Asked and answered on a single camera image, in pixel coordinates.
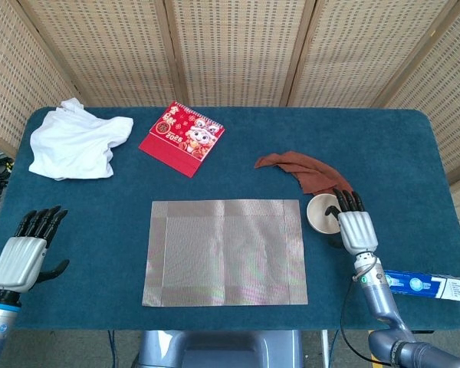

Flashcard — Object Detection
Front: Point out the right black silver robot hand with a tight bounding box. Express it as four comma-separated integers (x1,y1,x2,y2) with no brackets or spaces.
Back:
324,187,380,255

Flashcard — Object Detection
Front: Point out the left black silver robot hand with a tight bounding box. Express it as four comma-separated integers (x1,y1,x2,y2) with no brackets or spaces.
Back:
0,205,71,294

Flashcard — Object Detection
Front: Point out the light cream bowl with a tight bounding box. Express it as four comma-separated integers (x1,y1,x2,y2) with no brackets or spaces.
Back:
306,193,344,235

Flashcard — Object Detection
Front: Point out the silver woven placemat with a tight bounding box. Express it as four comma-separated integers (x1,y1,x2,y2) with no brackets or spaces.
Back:
141,199,310,307

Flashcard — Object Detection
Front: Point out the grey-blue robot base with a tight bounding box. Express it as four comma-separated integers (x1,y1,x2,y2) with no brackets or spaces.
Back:
136,329,306,368

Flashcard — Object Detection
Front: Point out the brown cloth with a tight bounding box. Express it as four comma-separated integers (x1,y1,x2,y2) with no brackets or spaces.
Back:
254,151,356,196

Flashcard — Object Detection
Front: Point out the blue toothpaste box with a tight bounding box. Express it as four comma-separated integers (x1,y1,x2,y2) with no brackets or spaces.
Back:
383,269,460,304

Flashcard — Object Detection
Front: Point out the teal table carpet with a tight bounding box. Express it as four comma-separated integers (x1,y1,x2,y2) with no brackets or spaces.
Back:
0,106,460,333

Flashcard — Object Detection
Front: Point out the silver table leg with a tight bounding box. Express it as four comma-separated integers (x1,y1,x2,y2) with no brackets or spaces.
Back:
320,329,330,368

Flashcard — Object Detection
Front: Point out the white crumpled cloth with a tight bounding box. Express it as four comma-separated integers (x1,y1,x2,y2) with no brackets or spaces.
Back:
28,97,135,181

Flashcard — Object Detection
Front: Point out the red desk calendar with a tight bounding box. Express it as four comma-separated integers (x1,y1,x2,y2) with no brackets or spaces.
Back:
138,101,226,179

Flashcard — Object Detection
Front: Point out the bamboo folding screen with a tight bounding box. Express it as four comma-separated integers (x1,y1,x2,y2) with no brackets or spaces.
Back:
0,0,460,246

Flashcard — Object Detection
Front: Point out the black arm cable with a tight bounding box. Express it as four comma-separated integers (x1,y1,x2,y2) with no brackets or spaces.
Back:
339,274,375,363

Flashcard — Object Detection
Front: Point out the blue cable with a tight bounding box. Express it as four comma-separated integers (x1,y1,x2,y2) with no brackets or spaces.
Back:
329,330,339,367
107,330,118,368

